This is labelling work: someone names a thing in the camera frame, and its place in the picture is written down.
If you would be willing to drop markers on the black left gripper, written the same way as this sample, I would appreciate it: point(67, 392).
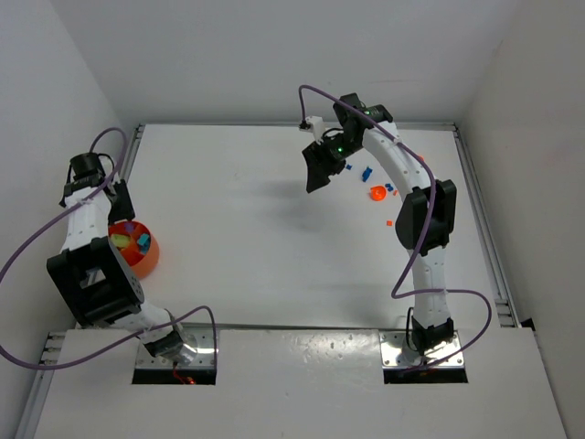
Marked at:
point(121, 204)

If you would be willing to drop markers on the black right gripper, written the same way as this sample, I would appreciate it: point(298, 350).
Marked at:
point(321, 158)

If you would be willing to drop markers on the green lego brick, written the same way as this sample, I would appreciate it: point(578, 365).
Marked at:
point(120, 241)

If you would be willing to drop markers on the orange divided round container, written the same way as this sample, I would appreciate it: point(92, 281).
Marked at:
point(142, 264)

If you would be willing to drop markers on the orange round lego piece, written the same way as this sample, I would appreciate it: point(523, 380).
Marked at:
point(378, 193)

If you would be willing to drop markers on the teal lego brick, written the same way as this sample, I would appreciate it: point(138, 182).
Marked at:
point(144, 242)

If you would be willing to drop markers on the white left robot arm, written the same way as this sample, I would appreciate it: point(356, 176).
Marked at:
point(96, 283)

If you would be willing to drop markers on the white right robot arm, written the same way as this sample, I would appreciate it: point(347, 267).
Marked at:
point(426, 217)

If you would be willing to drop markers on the blue lego figure piece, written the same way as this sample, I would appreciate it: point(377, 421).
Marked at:
point(366, 174)

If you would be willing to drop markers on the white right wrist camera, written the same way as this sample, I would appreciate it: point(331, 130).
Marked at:
point(315, 126)

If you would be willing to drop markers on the aluminium frame rail left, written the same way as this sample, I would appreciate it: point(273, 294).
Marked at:
point(121, 167)

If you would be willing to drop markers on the aluminium frame rail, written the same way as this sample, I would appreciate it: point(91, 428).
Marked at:
point(121, 167)
point(504, 302)

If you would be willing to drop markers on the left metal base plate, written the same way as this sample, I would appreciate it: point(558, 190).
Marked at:
point(196, 350)

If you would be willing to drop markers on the aluminium frame rail right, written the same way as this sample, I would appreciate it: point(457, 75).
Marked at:
point(504, 302)

